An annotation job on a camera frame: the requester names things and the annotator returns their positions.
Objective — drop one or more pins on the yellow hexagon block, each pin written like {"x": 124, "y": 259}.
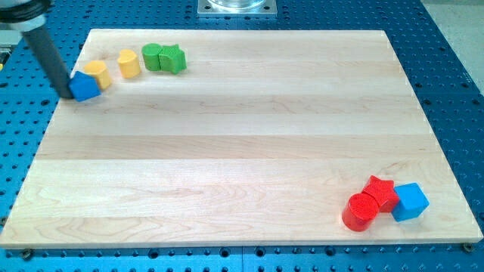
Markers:
{"x": 98, "y": 69}

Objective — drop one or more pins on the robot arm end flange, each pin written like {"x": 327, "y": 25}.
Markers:
{"x": 24, "y": 15}

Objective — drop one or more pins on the green star block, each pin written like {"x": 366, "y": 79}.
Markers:
{"x": 172, "y": 59}

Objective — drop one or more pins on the red star block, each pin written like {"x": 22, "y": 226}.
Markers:
{"x": 383, "y": 192}

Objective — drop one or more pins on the wooden board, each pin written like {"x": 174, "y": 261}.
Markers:
{"x": 261, "y": 140}

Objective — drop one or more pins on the green cylinder block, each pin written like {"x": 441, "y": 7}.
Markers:
{"x": 150, "y": 53}

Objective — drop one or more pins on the yellow heart block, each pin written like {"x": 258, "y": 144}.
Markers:
{"x": 128, "y": 63}

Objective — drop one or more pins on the red cylinder block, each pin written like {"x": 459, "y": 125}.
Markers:
{"x": 360, "y": 211}

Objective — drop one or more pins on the blue pentagon block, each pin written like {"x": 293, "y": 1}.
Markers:
{"x": 83, "y": 86}

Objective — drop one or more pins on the light blue cube block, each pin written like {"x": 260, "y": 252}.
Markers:
{"x": 412, "y": 202}

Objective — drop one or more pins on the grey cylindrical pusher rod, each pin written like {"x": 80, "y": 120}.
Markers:
{"x": 46, "y": 53}

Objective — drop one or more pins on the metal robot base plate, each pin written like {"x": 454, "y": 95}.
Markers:
{"x": 236, "y": 7}

